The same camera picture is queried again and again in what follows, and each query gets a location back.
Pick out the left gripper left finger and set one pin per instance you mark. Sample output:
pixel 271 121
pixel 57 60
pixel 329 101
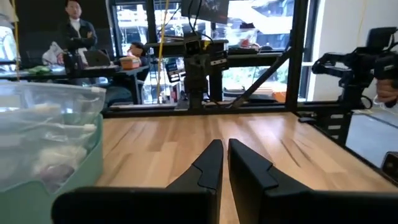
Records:
pixel 186 199

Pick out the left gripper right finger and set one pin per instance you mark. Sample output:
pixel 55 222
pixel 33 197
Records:
pixel 280 202

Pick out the clear plastic zip bag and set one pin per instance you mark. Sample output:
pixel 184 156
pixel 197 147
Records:
pixel 46 124

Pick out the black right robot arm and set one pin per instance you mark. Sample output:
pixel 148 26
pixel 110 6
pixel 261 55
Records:
pixel 197 90

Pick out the white gauze roll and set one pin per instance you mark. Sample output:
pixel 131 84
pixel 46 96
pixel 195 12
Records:
pixel 62 155

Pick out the blue white sign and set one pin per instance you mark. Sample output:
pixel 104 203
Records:
pixel 174 71

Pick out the black monitor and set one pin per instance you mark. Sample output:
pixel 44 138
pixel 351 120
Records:
pixel 205 11

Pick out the person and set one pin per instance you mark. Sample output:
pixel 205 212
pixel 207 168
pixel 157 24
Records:
pixel 136 49
pixel 76 34

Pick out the orange container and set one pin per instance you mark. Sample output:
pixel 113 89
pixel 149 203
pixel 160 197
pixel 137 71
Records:
pixel 130 63

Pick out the black diagonal strut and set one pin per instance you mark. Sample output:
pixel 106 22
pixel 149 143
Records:
pixel 264 77

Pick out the grey laptop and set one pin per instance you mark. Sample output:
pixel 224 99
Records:
pixel 96 57

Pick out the black office desk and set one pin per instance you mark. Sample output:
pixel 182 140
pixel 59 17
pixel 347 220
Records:
pixel 93 71

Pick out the white bag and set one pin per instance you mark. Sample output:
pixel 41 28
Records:
pixel 53 54

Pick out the person's hand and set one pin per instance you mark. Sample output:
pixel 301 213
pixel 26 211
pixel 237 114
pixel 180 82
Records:
pixel 385 91

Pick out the green cloth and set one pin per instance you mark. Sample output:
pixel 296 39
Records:
pixel 38 69

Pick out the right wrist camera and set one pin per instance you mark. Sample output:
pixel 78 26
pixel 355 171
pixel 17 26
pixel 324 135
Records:
pixel 193 48

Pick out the black vertical post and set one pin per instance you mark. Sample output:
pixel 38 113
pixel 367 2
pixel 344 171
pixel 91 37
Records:
pixel 298 46

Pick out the black network switch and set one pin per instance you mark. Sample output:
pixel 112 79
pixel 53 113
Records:
pixel 391 165

